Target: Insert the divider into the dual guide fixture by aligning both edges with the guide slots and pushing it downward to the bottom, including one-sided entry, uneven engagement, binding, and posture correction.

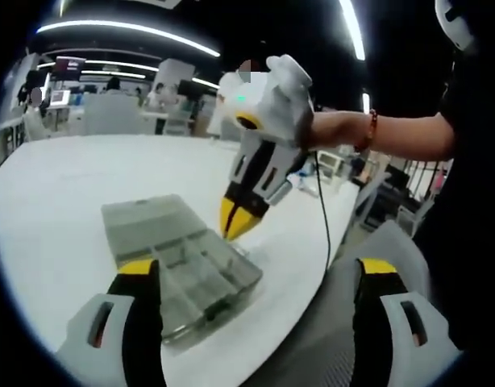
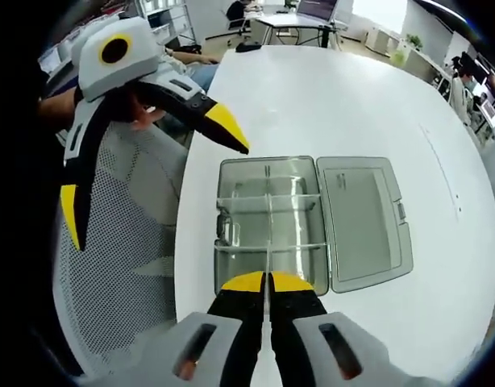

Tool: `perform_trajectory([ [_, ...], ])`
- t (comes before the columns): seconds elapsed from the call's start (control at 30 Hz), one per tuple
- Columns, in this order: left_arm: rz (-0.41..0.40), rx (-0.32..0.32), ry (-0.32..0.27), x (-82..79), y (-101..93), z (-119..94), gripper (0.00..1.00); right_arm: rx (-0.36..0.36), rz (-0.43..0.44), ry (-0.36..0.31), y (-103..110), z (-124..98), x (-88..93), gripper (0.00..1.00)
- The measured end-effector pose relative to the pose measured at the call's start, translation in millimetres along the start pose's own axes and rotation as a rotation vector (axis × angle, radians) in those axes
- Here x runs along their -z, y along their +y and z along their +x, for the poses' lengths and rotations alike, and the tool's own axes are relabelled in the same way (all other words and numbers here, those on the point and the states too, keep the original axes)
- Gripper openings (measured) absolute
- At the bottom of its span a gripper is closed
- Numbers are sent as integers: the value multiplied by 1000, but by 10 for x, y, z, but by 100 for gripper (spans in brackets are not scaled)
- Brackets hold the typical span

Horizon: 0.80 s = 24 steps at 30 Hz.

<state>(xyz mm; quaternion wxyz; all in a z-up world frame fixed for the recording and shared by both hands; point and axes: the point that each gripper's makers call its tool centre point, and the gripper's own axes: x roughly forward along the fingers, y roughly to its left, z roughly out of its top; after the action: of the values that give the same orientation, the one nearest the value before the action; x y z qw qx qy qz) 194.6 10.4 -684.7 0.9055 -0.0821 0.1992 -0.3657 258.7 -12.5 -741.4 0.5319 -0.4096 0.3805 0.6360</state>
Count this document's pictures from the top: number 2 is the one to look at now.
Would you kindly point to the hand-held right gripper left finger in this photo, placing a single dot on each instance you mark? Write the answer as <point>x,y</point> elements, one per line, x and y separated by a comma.
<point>235,330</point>

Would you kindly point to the small black case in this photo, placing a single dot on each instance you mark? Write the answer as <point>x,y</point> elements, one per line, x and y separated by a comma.
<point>247,47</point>

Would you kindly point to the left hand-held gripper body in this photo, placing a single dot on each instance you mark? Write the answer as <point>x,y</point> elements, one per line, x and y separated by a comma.
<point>138,60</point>

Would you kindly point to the open laptop on stand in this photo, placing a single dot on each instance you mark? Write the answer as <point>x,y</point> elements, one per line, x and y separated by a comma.
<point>316,8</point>

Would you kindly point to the white standing desk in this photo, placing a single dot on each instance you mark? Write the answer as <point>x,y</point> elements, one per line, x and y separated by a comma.
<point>288,20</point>

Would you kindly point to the clear plastic guide fixture box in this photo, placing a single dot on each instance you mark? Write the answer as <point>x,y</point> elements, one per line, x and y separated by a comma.
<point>360,225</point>

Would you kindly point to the person's left hand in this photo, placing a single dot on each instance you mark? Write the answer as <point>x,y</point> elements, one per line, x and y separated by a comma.
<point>138,113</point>

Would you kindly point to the metal storage shelf rack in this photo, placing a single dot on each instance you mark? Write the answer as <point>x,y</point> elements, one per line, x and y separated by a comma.
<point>171,20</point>

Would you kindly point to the white mesh office chair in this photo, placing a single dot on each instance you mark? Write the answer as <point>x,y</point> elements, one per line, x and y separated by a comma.
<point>122,242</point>

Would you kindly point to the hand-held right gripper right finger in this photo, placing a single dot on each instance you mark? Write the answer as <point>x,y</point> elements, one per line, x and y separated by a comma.
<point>300,326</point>

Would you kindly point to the potted green plant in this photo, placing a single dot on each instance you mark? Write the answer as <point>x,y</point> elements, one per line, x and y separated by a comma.
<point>414,41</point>

